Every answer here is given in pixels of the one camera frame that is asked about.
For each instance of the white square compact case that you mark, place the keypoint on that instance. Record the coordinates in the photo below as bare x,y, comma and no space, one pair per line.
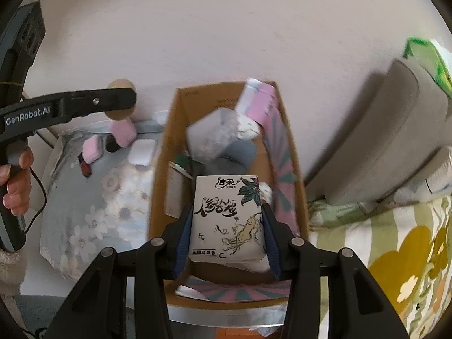
141,152

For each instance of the white pillow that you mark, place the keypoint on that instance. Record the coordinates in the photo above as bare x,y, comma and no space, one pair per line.
423,180

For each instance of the grey cushion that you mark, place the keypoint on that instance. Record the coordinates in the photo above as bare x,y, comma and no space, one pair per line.
381,130

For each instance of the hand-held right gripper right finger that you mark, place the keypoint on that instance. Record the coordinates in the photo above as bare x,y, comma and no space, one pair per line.
272,250

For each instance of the white plastic pouch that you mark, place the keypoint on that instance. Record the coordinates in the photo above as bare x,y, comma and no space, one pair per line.
212,134

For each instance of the round cork stopper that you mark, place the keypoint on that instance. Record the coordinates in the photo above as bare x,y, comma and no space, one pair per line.
118,85

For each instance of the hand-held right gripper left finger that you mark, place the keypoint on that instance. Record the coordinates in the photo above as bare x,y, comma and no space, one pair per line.
182,247

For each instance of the pink powder puff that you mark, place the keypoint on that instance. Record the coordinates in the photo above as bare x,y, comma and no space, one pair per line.
92,148
123,132

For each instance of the white desktop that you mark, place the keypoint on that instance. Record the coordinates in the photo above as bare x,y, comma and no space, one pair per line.
219,316

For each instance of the yellow green floral bedsheet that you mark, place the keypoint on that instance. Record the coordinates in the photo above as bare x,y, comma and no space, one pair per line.
406,254

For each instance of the white tissue packet ink print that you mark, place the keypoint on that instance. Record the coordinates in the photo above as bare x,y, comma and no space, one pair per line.
226,219

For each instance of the floral grey cloth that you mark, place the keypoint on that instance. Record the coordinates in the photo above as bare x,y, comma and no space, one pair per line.
88,219

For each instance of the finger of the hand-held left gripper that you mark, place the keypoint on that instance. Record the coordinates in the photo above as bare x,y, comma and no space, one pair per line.
106,100

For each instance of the person's left hand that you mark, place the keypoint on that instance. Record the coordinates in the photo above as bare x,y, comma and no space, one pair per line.
17,190

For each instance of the pink printed cardboard box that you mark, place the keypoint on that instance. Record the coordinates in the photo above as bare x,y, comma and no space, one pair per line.
169,130

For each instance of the green tissue pack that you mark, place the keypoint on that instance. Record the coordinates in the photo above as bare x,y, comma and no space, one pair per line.
420,51

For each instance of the small black bottle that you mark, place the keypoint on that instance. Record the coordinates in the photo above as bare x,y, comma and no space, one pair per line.
112,145

